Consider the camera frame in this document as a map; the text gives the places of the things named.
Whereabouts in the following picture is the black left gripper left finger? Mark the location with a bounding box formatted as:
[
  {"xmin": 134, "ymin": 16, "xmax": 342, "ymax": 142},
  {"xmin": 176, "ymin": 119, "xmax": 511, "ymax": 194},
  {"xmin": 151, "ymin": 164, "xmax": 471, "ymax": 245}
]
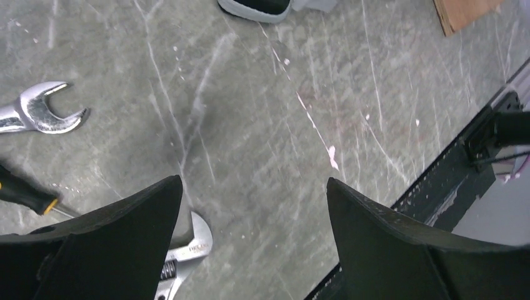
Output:
[{"xmin": 1, "ymin": 175, "xmax": 183, "ymax": 299}]

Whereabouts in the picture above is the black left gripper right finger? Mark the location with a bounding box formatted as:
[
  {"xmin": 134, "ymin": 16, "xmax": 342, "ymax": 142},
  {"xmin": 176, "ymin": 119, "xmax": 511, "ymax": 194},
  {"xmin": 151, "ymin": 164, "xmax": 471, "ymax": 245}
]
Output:
[{"xmin": 326, "ymin": 177, "xmax": 529, "ymax": 299}]

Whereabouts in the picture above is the black grey zippered case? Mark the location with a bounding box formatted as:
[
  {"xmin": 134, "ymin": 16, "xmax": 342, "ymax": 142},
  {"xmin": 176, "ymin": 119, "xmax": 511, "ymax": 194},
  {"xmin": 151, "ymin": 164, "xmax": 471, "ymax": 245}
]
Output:
[{"xmin": 217, "ymin": 0, "xmax": 338, "ymax": 24}]

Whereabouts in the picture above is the silver open-end wrench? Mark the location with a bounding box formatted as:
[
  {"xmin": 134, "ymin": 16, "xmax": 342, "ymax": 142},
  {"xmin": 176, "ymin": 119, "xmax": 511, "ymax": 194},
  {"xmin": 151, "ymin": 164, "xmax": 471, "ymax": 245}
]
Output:
[{"xmin": 1, "ymin": 81, "xmax": 89, "ymax": 134}]

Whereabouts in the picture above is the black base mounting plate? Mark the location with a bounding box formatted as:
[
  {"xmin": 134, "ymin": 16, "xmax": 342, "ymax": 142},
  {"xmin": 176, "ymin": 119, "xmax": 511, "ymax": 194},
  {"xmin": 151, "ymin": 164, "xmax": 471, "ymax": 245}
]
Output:
[{"xmin": 304, "ymin": 57, "xmax": 530, "ymax": 300}]

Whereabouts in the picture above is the brown wooden board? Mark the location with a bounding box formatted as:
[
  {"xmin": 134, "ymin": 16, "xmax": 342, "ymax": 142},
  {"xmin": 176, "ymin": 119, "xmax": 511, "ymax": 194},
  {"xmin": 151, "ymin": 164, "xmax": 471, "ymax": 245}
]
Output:
[{"xmin": 433, "ymin": 0, "xmax": 504, "ymax": 37}]

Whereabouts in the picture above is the red handled adjustable wrench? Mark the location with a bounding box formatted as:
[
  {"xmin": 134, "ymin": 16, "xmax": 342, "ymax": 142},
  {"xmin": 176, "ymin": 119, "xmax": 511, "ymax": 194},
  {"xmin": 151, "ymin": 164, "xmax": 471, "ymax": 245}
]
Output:
[{"xmin": 154, "ymin": 211, "xmax": 213, "ymax": 299}]

